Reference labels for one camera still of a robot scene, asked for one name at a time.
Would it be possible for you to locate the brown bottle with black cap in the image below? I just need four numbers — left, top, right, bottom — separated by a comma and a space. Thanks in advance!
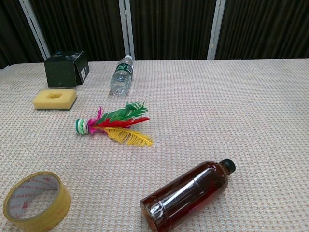
140, 158, 236, 232

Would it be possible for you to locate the black cardboard box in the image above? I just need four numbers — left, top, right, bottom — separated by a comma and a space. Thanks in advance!
43, 50, 90, 88

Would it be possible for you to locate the yellow packing tape roll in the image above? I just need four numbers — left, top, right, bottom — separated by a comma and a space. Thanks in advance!
2, 171, 72, 232

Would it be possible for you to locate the beige woven tablecloth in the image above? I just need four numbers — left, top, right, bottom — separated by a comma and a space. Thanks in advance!
0, 58, 309, 232

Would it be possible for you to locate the yellow sponge with green base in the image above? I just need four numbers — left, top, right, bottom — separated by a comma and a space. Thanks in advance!
32, 88, 78, 112

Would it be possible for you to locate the black pleated curtain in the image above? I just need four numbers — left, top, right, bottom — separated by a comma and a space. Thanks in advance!
0, 0, 309, 70

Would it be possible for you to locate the clear water bottle green label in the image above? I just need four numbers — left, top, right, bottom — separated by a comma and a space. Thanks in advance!
109, 55, 135, 97

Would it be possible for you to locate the grey metal frame post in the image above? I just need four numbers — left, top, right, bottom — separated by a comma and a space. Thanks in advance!
207, 0, 226, 60
119, 0, 135, 60
18, 0, 50, 61

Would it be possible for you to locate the colourful feather shuttlecock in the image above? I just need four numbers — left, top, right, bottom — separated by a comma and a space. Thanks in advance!
75, 101, 154, 147

